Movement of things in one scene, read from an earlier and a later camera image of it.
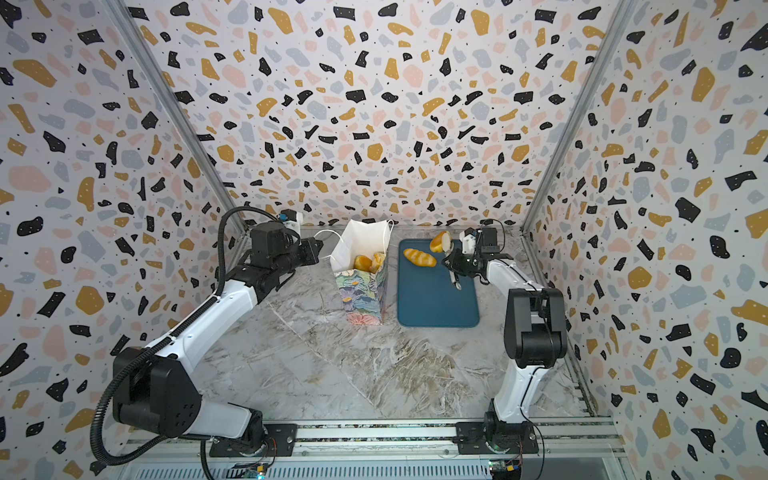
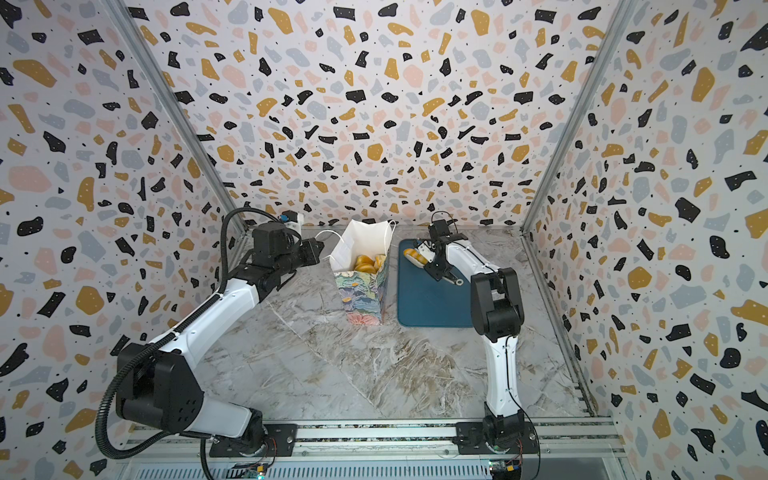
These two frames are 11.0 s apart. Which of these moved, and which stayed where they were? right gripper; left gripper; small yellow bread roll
Moved: right gripper
Stayed: left gripper; small yellow bread roll
